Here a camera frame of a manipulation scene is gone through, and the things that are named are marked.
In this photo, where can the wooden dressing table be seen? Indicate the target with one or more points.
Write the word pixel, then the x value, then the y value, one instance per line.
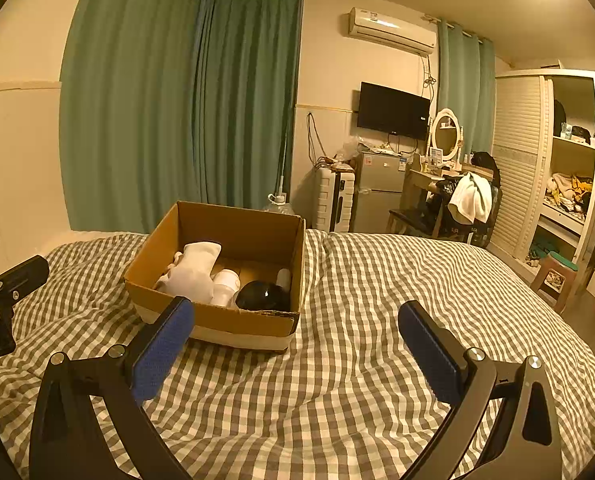
pixel 420 180

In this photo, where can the white ribbed suitcase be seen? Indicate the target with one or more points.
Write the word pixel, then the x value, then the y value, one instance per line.
pixel 330 200

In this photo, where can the clear plastic bag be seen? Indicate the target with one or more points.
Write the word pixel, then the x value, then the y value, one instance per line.
pixel 348 149

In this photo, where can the white air conditioner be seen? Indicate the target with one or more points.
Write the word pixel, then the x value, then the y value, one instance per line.
pixel 391 29

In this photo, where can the small picture frame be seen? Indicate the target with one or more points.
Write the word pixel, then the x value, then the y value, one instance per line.
pixel 436 154

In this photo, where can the green checked blanket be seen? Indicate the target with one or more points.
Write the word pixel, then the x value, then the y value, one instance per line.
pixel 357 320

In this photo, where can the black bag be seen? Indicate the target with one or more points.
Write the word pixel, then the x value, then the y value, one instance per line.
pixel 485 162

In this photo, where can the narrow green curtain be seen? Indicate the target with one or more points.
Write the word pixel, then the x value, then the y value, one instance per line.
pixel 465 85

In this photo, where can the white tube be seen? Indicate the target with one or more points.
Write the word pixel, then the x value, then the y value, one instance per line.
pixel 283 280

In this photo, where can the white sock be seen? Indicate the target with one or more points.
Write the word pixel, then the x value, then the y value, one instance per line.
pixel 192 270

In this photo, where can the pile of clothes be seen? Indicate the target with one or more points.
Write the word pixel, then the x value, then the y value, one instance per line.
pixel 567 190

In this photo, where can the white louvred wardrobe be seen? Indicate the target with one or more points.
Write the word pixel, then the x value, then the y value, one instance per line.
pixel 520 160

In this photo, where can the white oval mirror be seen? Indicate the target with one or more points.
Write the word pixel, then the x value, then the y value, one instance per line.
pixel 446 130

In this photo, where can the brown cardboard box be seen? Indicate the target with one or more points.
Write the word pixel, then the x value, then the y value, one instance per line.
pixel 237 230

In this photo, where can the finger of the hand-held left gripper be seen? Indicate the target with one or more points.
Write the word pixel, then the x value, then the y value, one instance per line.
pixel 22 272

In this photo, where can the black computer mouse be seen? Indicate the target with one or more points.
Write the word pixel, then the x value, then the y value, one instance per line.
pixel 263 297

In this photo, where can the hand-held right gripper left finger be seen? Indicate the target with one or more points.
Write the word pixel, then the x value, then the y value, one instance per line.
pixel 160 355

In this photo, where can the dark wooden chair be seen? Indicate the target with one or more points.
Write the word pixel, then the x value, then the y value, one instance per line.
pixel 412 220

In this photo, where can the plastic stool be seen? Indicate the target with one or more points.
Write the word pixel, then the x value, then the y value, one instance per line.
pixel 552 280

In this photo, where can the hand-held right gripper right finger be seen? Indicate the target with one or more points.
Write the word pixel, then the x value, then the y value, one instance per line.
pixel 427 355

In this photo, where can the green corner curtain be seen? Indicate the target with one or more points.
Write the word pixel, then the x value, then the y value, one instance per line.
pixel 247 100

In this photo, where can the black wall television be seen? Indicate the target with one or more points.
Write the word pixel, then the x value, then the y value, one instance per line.
pixel 392 110

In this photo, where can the silver small fridge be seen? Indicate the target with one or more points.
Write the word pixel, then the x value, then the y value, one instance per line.
pixel 377 192

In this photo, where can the white towel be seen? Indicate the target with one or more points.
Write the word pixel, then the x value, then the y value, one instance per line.
pixel 470 197

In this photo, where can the wide green curtain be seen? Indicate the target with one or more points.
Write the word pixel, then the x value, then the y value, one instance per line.
pixel 127 110

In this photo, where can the clear water bottle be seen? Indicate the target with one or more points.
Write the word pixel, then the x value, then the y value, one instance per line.
pixel 279 205

